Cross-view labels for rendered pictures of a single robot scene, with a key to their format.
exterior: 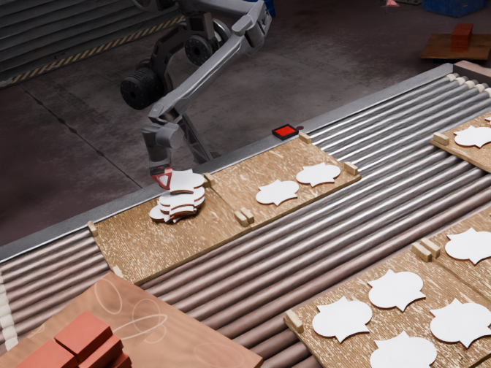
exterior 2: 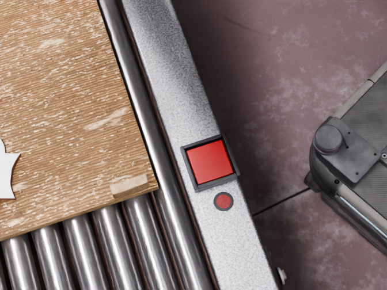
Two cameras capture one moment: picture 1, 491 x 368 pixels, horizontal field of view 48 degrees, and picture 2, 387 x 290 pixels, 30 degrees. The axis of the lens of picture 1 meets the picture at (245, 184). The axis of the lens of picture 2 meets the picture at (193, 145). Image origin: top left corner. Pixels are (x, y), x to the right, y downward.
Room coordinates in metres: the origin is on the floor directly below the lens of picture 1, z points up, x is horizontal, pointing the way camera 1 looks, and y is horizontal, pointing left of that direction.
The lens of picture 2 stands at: (1.92, -0.56, 2.00)
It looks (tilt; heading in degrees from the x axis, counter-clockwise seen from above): 69 degrees down; 101
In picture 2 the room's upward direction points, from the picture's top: 6 degrees counter-clockwise
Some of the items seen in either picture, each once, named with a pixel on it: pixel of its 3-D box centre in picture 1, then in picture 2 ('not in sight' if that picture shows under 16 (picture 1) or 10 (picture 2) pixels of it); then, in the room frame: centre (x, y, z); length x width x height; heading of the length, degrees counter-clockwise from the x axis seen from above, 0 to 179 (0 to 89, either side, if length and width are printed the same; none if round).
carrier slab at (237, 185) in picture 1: (279, 178); (19, 108); (1.55, -0.11, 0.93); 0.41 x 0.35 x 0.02; 113
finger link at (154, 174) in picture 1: (163, 174); not in sight; (1.50, 0.25, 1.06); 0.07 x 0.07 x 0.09; 1
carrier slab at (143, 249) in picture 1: (166, 229); not in sight; (1.39, 0.27, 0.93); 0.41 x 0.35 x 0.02; 114
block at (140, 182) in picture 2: (305, 138); (129, 186); (1.75, -0.24, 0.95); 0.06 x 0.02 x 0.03; 23
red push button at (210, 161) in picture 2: (285, 132); (209, 163); (1.87, -0.19, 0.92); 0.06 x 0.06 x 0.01; 23
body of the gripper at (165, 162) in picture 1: (157, 151); not in sight; (1.52, 0.25, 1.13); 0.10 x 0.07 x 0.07; 1
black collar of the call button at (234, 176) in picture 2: (285, 132); (209, 162); (1.87, -0.19, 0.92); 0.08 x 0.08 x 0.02; 23
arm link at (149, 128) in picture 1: (153, 135); not in sight; (1.51, 0.24, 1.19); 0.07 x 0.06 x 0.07; 50
